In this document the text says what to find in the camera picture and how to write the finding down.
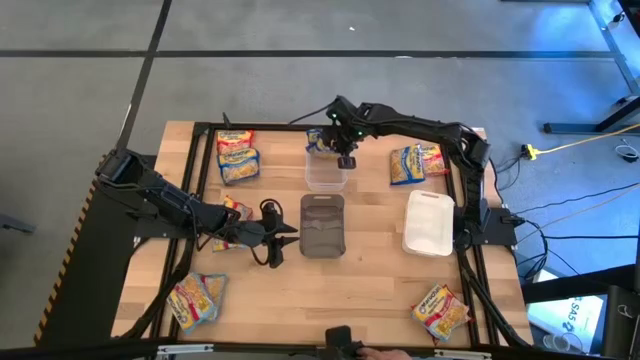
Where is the silver metal bracket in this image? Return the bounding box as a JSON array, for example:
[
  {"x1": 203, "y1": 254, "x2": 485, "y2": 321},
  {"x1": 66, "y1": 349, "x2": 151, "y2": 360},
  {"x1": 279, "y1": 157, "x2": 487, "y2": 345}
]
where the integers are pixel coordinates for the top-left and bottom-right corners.
[
  {"x1": 433, "y1": 348, "x2": 494, "y2": 360},
  {"x1": 156, "y1": 343, "x2": 215, "y2": 356}
]

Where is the black desk beam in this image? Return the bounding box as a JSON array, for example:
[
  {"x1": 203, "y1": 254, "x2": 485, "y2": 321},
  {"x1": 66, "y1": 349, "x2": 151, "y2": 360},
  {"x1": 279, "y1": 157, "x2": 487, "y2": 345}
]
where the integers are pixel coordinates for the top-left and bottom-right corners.
[{"x1": 520, "y1": 264, "x2": 640, "y2": 305}]

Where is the black floor cable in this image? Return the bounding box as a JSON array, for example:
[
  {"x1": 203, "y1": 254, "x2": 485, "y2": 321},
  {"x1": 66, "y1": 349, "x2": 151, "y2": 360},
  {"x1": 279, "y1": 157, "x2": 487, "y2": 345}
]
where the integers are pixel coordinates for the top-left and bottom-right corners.
[
  {"x1": 514, "y1": 182, "x2": 640, "y2": 215},
  {"x1": 537, "y1": 232, "x2": 640, "y2": 240}
]

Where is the dark blue Maruchan noodle pack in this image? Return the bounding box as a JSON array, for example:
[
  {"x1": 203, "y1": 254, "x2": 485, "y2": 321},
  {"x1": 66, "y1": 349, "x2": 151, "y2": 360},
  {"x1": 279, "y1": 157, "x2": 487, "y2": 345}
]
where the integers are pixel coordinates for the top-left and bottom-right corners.
[
  {"x1": 217, "y1": 148, "x2": 261, "y2": 185},
  {"x1": 389, "y1": 144, "x2": 426, "y2": 187},
  {"x1": 307, "y1": 142, "x2": 342, "y2": 160},
  {"x1": 306, "y1": 128, "x2": 337, "y2": 147}
]

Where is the white plastic bin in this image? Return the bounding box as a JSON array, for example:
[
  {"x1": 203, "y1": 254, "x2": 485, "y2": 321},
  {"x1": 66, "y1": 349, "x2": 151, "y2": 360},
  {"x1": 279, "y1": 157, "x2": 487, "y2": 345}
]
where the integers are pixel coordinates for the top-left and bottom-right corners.
[{"x1": 402, "y1": 189, "x2": 456, "y2": 258}]

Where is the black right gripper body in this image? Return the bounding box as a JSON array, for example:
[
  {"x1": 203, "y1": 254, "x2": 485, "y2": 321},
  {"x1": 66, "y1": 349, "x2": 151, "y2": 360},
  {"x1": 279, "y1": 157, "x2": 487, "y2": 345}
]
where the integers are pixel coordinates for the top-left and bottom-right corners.
[{"x1": 324, "y1": 112, "x2": 369, "y2": 157}]

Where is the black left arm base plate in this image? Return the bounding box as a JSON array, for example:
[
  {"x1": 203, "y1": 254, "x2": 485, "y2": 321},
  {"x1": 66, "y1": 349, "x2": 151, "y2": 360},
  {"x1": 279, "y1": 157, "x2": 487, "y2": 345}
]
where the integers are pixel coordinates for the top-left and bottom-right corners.
[{"x1": 124, "y1": 202, "x2": 201, "y2": 240}]

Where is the black case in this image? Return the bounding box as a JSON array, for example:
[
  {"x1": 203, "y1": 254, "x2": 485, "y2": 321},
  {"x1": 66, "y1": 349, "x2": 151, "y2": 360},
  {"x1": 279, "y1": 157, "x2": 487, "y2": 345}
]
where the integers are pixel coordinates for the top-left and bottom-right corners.
[{"x1": 602, "y1": 284, "x2": 640, "y2": 359}]

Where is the yellow extension cord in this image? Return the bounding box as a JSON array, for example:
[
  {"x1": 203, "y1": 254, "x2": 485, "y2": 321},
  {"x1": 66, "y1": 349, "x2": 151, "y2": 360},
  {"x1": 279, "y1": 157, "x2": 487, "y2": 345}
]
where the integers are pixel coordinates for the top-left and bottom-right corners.
[{"x1": 535, "y1": 122, "x2": 640, "y2": 156}]

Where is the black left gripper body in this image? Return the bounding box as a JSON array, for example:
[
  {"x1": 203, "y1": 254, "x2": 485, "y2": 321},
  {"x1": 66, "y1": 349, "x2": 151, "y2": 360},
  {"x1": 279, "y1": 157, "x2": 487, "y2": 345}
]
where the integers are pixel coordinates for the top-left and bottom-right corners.
[{"x1": 227, "y1": 219, "x2": 271, "y2": 250}]

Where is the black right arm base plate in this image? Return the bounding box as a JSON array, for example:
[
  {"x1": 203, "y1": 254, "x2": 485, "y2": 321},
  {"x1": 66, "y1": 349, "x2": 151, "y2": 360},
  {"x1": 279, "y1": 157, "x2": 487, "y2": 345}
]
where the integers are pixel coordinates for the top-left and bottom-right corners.
[{"x1": 452, "y1": 205, "x2": 519, "y2": 247}]

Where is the black sleeved cable bundle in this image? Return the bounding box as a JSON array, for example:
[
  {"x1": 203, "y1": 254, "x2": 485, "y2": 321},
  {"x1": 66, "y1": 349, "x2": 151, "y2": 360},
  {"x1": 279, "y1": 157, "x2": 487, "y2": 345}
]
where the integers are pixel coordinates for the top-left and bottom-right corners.
[
  {"x1": 455, "y1": 247, "x2": 534, "y2": 349},
  {"x1": 119, "y1": 238, "x2": 196, "y2": 341}
]

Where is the white labelled box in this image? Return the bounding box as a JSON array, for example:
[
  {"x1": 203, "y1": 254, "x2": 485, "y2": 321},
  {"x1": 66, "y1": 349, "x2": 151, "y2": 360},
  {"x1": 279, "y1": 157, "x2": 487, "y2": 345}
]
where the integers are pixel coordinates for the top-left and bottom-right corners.
[{"x1": 525, "y1": 294, "x2": 607, "y2": 346}]

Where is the black metal stand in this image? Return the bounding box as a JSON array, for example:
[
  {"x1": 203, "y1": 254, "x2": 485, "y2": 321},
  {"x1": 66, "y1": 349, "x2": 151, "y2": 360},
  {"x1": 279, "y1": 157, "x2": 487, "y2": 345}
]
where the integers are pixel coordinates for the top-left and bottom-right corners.
[{"x1": 543, "y1": 0, "x2": 640, "y2": 136}]

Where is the light blue Maruchan noodle pack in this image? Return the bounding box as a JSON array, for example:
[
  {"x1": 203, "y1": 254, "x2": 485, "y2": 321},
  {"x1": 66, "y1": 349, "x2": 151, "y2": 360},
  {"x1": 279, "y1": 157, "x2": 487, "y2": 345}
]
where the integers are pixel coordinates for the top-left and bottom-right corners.
[
  {"x1": 199, "y1": 272, "x2": 229, "y2": 321},
  {"x1": 410, "y1": 283, "x2": 471, "y2": 341},
  {"x1": 212, "y1": 194, "x2": 254, "y2": 253},
  {"x1": 167, "y1": 272, "x2": 219, "y2": 335}
]

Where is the black aluminium table frame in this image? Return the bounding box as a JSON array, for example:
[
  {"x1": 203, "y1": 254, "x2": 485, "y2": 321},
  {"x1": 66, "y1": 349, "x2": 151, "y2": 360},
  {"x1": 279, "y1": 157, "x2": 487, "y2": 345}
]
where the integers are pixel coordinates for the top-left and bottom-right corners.
[{"x1": 148, "y1": 121, "x2": 506, "y2": 351}]

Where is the grey translucent plastic bin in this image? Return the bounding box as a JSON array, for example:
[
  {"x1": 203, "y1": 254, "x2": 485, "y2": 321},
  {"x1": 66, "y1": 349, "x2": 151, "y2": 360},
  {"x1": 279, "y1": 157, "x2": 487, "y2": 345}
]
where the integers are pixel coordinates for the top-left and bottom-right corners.
[{"x1": 298, "y1": 193, "x2": 347, "y2": 260}]

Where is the black platform with hazard stripe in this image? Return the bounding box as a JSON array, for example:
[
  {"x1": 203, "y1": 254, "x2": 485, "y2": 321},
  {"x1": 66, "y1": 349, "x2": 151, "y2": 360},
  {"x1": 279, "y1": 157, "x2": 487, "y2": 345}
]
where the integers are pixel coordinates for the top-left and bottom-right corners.
[{"x1": 33, "y1": 153, "x2": 174, "y2": 349}]

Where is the grey floor object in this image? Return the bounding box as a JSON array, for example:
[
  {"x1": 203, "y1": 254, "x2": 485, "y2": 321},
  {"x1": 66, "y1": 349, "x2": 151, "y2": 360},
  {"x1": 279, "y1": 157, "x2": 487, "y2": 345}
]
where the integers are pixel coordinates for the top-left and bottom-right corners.
[{"x1": 0, "y1": 213, "x2": 37, "y2": 235}]

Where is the clear plastic bin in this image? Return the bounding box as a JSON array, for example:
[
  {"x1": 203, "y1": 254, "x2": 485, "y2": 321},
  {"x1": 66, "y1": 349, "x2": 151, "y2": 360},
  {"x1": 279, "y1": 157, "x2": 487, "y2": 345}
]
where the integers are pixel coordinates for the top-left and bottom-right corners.
[{"x1": 303, "y1": 127, "x2": 350, "y2": 194}]

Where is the clear plastic cup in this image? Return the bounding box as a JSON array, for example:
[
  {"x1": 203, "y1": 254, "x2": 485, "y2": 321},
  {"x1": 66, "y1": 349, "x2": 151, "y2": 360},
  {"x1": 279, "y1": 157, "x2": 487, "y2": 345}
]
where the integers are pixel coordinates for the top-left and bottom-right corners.
[{"x1": 542, "y1": 332, "x2": 574, "y2": 354}]

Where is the person's hand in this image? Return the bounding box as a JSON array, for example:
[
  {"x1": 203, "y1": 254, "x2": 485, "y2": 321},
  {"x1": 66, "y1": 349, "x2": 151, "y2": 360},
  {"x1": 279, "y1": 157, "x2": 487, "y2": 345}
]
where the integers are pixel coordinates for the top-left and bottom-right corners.
[{"x1": 357, "y1": 347, "x2": 412, "y2": 360}]

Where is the white coiled cable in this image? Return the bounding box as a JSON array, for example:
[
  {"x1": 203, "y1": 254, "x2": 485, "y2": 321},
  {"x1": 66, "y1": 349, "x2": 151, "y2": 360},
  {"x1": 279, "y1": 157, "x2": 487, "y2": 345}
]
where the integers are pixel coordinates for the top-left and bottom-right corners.
[{"x1": 615, "y1": 139, "x2": 640, "y2": 164}]

